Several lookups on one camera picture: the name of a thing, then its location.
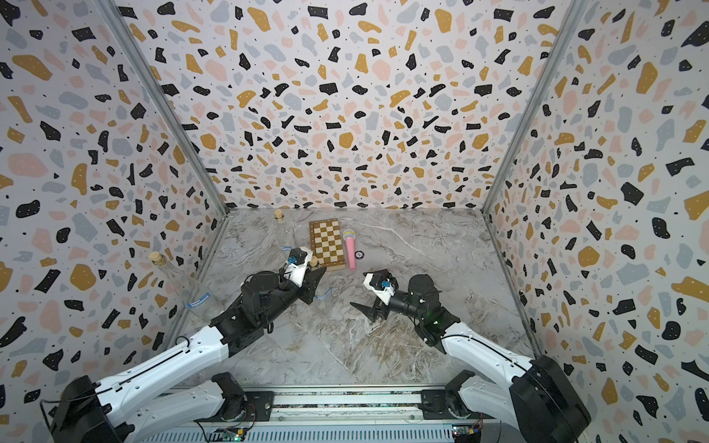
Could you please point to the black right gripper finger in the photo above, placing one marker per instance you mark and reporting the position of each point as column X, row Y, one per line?
column 372, row 310
column 383, row 314

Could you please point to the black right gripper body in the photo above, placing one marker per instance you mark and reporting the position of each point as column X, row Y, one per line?
column 403, row 306

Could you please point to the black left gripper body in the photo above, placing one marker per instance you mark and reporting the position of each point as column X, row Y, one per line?
column 287, row 293

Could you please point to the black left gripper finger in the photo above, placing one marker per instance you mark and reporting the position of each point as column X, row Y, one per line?
column 308, row 292
column 314, row 276

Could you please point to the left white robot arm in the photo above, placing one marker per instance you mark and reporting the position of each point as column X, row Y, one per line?
column 137, row 403

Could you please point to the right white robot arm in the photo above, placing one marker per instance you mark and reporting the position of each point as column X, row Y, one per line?
column 532, row 395

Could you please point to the glass bottle blue label back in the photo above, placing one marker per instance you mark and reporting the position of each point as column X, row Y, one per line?
column 285, row 232

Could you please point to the glass bottle blue label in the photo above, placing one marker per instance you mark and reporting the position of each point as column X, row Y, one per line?
column 285, row 232
column 195, row 296

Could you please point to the glass bottle blue label left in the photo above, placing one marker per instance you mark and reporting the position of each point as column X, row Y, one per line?
column 195, row 296

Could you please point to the wooden chessboard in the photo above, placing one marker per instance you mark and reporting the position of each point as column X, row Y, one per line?
column 327, row 245

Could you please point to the pink toy microphone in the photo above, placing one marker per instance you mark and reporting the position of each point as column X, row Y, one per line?
column 349, row 237

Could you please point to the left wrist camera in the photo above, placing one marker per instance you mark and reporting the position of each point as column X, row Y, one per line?
column 297, row 264

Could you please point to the left metal corner post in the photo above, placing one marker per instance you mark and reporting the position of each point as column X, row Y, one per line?
column 112, row 17

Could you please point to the metal corner post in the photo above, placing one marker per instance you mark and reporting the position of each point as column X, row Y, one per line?
column 568, row 25
column 112, row 17

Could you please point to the right metal corner post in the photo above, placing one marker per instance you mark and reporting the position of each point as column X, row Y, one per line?
column 568, row 25

